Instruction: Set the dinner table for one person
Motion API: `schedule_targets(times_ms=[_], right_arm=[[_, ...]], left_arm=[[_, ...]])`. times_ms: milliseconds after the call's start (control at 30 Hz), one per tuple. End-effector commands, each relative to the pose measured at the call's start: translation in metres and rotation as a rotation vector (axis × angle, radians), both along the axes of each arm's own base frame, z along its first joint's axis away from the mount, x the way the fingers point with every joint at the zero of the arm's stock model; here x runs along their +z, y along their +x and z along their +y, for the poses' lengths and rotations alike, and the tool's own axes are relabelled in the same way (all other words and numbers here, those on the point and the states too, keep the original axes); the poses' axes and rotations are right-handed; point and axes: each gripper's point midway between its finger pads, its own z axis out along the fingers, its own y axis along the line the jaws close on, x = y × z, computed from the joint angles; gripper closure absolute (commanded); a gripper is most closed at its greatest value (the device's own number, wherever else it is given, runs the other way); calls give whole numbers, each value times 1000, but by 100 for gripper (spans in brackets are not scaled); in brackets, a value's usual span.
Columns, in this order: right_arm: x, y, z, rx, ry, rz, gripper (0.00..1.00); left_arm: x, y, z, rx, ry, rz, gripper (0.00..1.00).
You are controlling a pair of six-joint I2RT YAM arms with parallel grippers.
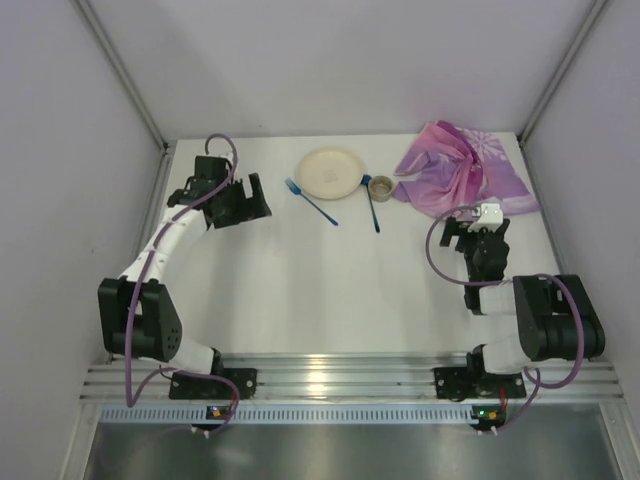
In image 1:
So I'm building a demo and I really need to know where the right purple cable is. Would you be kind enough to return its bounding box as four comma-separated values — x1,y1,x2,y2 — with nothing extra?
424,205,587,437

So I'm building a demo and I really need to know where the blue plastic fork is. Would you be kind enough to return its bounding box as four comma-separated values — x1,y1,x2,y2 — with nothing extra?
285,178,339,226

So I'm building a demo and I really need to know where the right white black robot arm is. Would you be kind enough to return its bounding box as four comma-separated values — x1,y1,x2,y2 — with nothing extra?
439,216,606,377

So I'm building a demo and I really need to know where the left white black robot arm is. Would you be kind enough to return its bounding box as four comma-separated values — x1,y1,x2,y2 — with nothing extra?
98,155,272,375

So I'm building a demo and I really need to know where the purple pink printed cloth mat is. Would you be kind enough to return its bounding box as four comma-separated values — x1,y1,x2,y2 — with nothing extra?
393,121,539,217

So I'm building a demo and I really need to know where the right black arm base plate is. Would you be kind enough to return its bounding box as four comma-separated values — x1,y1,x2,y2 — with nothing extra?
433,367,526,402

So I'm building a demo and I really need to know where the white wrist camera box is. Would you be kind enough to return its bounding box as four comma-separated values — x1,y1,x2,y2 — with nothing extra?
468,203,504,232

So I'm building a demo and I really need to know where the grey slotted cable duct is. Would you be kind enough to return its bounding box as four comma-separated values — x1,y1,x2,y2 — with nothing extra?
100,404,504,425

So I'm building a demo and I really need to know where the cream round plate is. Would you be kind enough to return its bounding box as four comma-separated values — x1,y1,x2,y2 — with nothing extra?
295,146,366,200

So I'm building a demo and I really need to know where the blue plastic spoon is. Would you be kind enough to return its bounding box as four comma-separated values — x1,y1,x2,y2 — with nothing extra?
361,174,380,233

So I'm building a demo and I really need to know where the small beige cup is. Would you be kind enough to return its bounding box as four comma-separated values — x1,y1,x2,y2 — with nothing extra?
368,175,395,203

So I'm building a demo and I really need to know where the aluminium rail frame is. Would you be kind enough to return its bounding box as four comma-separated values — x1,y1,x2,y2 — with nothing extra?
80,353,624,404

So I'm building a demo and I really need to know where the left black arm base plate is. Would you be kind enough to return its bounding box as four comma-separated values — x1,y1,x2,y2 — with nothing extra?
168,368,258,400

